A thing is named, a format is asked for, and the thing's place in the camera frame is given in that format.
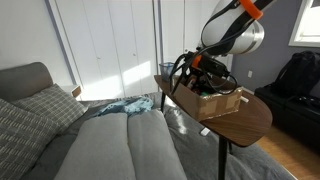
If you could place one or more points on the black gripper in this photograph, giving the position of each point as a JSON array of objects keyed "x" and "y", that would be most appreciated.
[{"x": 213, "y": 65}]

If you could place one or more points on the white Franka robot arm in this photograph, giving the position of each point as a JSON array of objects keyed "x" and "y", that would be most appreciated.
[{"x": 235, "y": 28}]

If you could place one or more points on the cardboard box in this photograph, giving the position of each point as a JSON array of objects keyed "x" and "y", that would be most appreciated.
[{"x": 208, "y": 101}]

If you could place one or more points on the white marker pen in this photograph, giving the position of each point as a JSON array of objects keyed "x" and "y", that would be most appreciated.
[{"x": 244, "y": 99}]

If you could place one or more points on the clear plastic container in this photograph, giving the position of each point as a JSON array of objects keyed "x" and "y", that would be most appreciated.
[{"x": 166, "y": 70}]

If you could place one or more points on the black table leg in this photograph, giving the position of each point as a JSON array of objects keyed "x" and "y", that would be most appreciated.
[
  {"x": 222, "y": 158},
  {"x": 163, "y": 101}
]

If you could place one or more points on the small white flat object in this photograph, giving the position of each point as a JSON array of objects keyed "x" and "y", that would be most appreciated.
[{"x": 205, "y": 131}]

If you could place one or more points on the black backpack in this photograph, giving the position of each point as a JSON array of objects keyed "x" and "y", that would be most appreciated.
[{"x": 300, "y": 75}]

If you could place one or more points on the round wooden side table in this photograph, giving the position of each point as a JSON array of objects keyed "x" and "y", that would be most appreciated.
[{"x": 206, "y": 153}]

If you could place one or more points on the black bench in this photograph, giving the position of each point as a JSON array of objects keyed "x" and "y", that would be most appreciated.
[{"x": 290, "y": 113}]

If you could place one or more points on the light blue cloth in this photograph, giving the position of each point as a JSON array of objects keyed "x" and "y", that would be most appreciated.
[{"x": 128, "y": 105}]

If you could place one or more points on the long gray seat cushion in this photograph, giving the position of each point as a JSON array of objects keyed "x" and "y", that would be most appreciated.
[
  {"x": 153, "y": 146},
  {"x": 98, "y": 148}
]

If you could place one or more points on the white framed window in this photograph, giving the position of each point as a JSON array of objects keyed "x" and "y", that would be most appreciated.
[{"x": 305, "y": 21}]

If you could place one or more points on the white bifold closet doors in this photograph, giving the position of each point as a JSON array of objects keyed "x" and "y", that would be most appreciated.
[{"x": 110, "y": 46}]

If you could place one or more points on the plaid gray pillow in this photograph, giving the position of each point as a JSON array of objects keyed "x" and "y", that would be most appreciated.
[
  {"x": 20, "y": 140},
  {"x": 50, "y": 106}
]

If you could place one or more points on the gray sofa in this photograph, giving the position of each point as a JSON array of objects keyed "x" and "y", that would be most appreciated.
[{"x": 23, "y": 80}]

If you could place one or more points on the white wall outlet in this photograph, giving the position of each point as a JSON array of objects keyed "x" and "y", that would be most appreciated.
[{"x": 250, "y": 74}]

